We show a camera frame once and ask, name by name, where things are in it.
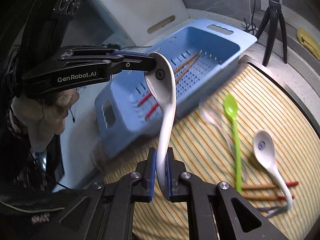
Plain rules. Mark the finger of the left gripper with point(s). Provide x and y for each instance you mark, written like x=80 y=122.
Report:
x=133 y=62
x=128 y=53

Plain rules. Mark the white cutting board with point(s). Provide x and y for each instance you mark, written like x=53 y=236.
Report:
x=136 y=22

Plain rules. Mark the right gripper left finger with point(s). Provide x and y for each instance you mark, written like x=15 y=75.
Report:
x=146 y=184

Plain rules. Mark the striped yellow dish cloth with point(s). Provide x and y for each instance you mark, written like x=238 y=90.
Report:
x=261 y=106

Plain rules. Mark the gloved left hand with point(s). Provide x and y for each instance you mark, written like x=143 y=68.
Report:
x=44 y=118

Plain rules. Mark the yellow sponge cloth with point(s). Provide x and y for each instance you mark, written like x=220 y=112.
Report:
x=309 y=42

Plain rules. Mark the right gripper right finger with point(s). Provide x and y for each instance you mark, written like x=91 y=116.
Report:
x=176 y=190

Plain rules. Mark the white ceramic spoon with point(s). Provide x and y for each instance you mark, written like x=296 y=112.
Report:
x=264 y=152
x=162 y=85

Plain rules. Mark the green plastic spoon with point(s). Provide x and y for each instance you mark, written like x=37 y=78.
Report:
x=231 y=108

